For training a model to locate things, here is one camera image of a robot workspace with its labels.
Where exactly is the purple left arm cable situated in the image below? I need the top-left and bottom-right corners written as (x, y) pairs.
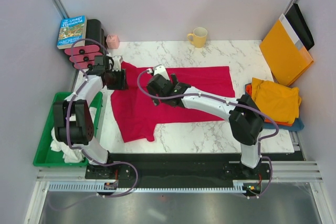
top-left (47, 38), bottom-right (139, 211)

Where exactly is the small pink box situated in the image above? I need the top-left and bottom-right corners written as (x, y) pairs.
top-left (106, 35), bottom-right (120, 49)

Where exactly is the white crumpled t-shirt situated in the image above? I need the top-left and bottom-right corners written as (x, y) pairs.
top-left (49, 105), bottom-right (98, 164)

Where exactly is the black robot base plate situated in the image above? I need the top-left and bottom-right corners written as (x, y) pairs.
top-left (85, 151), bottom-right (304, 189)

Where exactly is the folded blue t-shirt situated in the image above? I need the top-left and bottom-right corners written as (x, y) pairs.
top-left (245, 83), bottom-right (305, 132)

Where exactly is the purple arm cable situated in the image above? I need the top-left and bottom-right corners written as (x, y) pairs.
top-left (138, 68), bottom-right (280, 200)
top-left (47, 38), bottom-right (139, 211)

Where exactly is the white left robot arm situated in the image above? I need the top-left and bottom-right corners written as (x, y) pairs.
top-left (53, 54), bottom-right (128, 178)

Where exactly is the black pink drawer organizer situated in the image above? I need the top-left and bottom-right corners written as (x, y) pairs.
top-left (65, 19), bottom-right (106, 69)

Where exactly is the blue treehouse paperback book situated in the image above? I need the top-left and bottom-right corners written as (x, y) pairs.
top-left (57, 15), bottom-right (87, 49)

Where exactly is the aluminium frame rail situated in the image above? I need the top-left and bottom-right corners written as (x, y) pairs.
top-left (36, 161), bottom-right (323, 183)

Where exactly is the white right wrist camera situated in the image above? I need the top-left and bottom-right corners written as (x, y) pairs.
top-left (146, 64), bottom-right (170, 80)

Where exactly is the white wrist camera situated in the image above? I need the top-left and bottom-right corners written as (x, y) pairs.
top-left (112, 56), bottom-right (123, 71)
top-left (146, 64), bottom-right (170, 80)

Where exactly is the orange padded envelope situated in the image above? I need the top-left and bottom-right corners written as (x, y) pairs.
top-left (259, 14), bottom-right (314, 86)

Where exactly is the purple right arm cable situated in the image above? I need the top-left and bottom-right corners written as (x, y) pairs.
top-left (138, 68), bottom-right (280, 200)

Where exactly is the black folder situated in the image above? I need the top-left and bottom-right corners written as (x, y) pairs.
top-left (285, 3), bottom-right (314, 50)

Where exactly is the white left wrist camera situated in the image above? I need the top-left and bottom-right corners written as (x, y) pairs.
top-left (112, 56), bottom-right (123, 71)

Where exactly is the crimson red t-shirt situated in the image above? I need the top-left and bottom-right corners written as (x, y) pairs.
top-left (111, 62), bottom-right (235, 143)

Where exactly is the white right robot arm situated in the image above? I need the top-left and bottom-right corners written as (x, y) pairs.
top-left (146, 74), bottom-right (265, 179)

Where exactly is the yellow ceramic mug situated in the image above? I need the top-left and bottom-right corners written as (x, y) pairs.
top-left (187, 27), bottom-right (208, 48)

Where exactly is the white slotted cable duct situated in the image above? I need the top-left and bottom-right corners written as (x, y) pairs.
top-left (48, 180), bottom-right (246, 193)

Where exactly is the green plastic tray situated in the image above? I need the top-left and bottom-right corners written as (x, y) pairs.
top-left (33, 92), bottom-right (103, 167)

